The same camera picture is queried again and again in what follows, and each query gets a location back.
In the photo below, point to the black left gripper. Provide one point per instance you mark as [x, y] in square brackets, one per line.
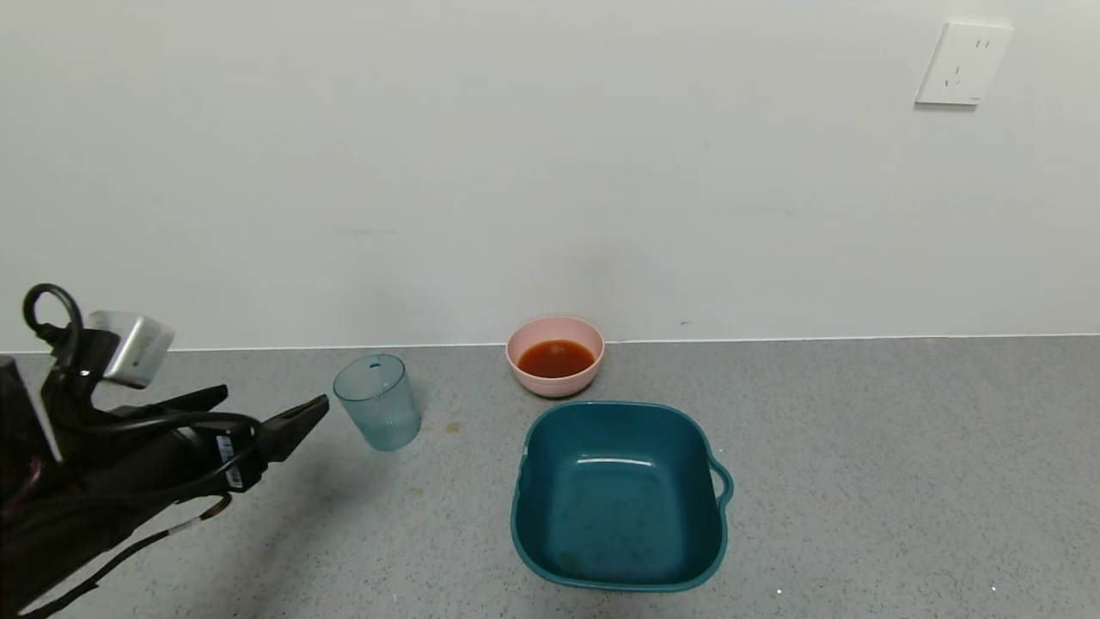
[234, 461]

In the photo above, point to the translucent blue-green plastic cup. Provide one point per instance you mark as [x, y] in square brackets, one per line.
[378, 413]

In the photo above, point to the pink ceramic bowl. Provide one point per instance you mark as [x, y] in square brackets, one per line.
[554, 383]

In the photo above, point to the teal square plastic basin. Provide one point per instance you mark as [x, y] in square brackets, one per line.
[614, 507]

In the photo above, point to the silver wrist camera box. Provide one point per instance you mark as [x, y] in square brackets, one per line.
[133, 348]

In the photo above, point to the white wall power outlet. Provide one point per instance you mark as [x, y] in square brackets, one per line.
[963, 64]

